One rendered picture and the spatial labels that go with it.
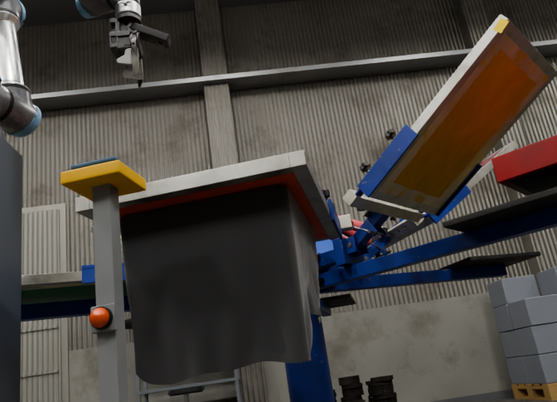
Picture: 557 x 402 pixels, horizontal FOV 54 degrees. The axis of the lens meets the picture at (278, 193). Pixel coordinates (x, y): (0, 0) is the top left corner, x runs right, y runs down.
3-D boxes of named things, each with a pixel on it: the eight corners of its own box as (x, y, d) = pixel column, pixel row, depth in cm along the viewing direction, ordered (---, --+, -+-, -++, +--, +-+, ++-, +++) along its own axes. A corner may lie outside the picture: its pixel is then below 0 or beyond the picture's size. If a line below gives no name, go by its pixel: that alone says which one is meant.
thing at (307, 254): (314, 359, 125) (287, 185, 139) (297, 361, 126) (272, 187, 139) (335, 360, 168) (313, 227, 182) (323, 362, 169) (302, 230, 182)
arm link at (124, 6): (142, 14, 170) (137, -3, 162) (143, 26, 168) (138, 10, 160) (118, 16, 169) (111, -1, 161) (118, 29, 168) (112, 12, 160)
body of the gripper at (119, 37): (116, 63, 164) (114, 29, 168) (145, 60, 164) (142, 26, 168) (109, 48, 156) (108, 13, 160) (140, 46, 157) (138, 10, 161)
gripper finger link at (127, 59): (118, 77, 154) (118, 55, 159) (139, 75, 155) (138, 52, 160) (115, 69, 152) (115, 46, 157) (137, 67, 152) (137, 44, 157)
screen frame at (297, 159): (306, 164, 127) (303, 149, 129) (75, 212, 136) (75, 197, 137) (340, 237, 201) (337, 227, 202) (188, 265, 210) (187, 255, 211)
